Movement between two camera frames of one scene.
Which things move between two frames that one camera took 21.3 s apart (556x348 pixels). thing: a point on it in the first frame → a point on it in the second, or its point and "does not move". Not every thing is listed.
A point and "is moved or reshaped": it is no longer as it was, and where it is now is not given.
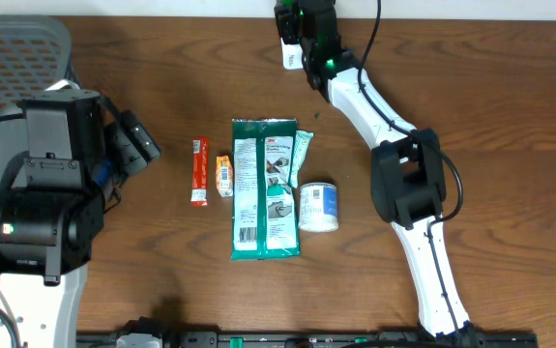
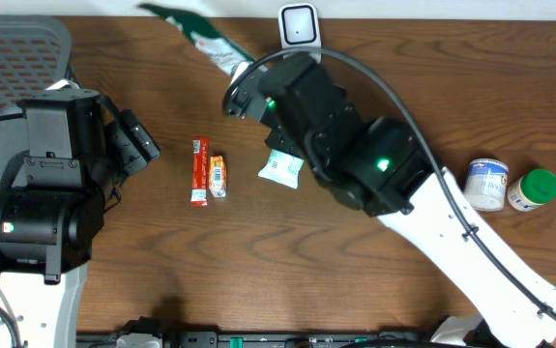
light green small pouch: [303, 139] is moved or reshaped
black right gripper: [287, 19] → [273, 124]
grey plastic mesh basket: [12, 59] does not move
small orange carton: [224, 175] is moved or reshaped
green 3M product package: [265, 188] → [204, 38]
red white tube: [199, 184] does not move
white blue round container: [318, 210] → [485, 185]
